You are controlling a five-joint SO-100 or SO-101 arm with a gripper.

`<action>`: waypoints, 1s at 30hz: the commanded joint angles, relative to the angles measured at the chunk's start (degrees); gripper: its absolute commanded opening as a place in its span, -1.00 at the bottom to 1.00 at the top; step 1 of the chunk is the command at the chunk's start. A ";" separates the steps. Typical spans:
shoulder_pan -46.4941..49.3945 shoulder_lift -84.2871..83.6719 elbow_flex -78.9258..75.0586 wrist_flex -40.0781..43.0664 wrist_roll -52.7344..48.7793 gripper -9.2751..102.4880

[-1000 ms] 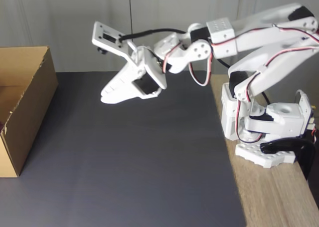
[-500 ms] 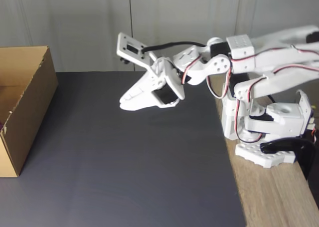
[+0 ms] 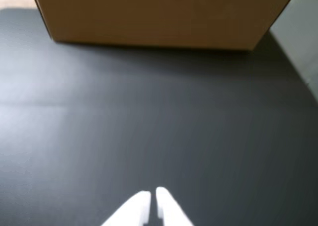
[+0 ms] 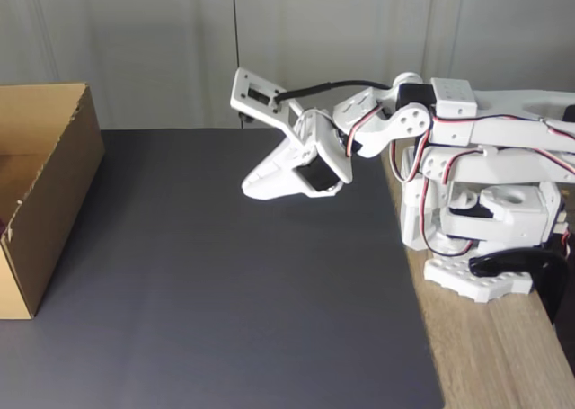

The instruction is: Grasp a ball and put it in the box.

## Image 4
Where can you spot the brown cardboard box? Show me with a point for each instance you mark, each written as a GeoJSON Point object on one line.
{"type": "Point", "coordinates": [58, 180]}

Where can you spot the dark grey table mat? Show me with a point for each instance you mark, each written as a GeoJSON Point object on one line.
{"type": "Point", "coordinates": [224, 314]}

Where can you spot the black table clamp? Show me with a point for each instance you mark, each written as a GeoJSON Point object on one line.
{"type": "Point", "coordinates": [543, 274]}

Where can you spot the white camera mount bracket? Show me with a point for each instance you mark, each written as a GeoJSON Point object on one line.
{"type": "Point", "coordinates": [245, 85]}

